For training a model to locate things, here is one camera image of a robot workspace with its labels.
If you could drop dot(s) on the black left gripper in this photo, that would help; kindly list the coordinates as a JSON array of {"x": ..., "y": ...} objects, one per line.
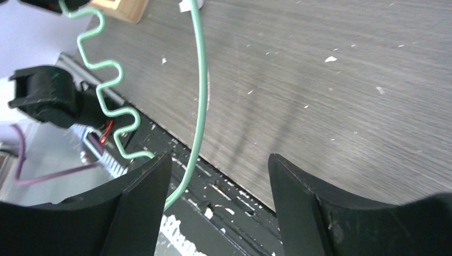
[{"x": 56, "y": 6}]

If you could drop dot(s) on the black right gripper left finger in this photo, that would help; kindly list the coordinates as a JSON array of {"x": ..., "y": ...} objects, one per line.
[{"x": 119, "y": 217}]

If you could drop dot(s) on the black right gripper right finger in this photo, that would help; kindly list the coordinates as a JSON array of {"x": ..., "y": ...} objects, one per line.
[{"x": 316, "y": 217}]

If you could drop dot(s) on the green plastic hanger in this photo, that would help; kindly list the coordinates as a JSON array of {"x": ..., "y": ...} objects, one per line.
[{"x": 202, "y": 99}]

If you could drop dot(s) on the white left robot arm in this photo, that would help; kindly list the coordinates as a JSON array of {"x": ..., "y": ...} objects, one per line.
[{"x": 48, "y": 94}]

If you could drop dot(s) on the wooden clothes rack frame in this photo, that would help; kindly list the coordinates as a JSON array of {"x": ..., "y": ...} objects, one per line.
[{"x": 127, "y": 10}]

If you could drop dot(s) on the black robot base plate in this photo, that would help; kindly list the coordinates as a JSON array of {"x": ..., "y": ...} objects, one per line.
[{"x": 214, "y": 216}]

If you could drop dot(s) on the metal hanger rail stand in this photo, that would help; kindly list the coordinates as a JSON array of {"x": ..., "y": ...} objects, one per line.
[{"x": 186, "y": 5}]

